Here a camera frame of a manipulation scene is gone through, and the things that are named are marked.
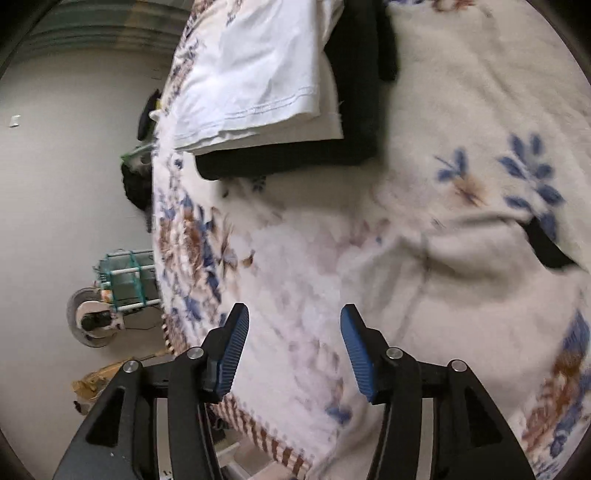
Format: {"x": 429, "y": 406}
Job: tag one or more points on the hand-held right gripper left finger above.
{"x": 233, "y": 355}

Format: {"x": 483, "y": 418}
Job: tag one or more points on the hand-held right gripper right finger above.
{"x": 358, "y": 350}

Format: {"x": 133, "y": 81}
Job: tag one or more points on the beige long-sleeve shirt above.
{"x": 485, "y": 300}

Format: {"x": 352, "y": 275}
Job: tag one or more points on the dark clothes pile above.
{"x": 136, "y": 189}

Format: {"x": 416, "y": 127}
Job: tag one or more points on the teal white rack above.
{"x": 122, "y": 286}

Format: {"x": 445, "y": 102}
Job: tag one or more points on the grey floor fan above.
{"x": 92, "y": 318}

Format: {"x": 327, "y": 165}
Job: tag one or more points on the black folded garment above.
{"x": 355, "y": 115}

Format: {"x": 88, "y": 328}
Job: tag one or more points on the floral plush blanket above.
{"x": 461, "y": 92}

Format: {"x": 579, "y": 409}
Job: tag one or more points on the white folded shirt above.
{"x": 258, "y": 69}

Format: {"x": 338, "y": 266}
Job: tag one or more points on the grey-blue striped curtain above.
{"x": 92, "y": 32}

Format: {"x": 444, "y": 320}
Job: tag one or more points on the white wall socket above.
{"x": 14, "y": 121}

